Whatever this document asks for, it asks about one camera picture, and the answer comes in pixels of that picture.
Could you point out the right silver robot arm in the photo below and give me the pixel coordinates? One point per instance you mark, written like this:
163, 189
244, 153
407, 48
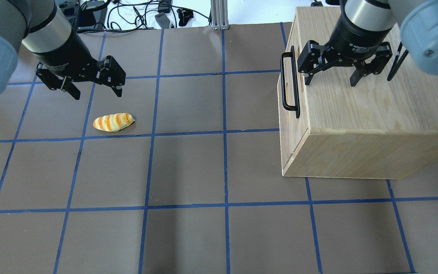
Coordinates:
418, 29

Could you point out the light wooden drawer cabinet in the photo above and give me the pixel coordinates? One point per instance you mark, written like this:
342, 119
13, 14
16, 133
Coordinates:
378, 129

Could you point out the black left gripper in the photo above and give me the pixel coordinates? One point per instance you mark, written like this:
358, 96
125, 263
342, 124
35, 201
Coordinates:
66, 53

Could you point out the aluminium frame post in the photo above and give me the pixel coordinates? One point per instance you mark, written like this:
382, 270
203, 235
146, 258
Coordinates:
219, 15

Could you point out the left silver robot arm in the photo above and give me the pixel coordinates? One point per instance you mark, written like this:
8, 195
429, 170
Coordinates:
49, 30

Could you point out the striped toy bread loaf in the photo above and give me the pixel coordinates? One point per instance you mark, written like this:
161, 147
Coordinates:
113, 122

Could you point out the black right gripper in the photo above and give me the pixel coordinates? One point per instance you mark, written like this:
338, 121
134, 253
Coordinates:
357, 37

